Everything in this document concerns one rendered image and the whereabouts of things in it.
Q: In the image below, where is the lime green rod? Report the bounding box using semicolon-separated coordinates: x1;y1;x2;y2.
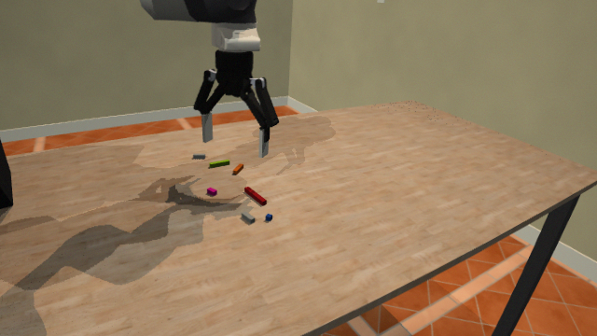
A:
209;160;229;168

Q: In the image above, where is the red rod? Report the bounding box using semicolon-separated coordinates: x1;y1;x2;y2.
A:
244;187;267;205

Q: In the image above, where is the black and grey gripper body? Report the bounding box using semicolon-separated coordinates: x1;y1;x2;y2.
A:
215;49;253;97

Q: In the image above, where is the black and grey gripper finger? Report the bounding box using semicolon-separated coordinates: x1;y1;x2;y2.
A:
193;69;229;143
231;77;279;158

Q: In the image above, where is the orange rod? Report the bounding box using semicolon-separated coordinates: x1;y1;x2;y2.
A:
233;164;243;175

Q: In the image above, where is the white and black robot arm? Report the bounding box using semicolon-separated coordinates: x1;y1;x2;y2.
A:
139;0;260;52

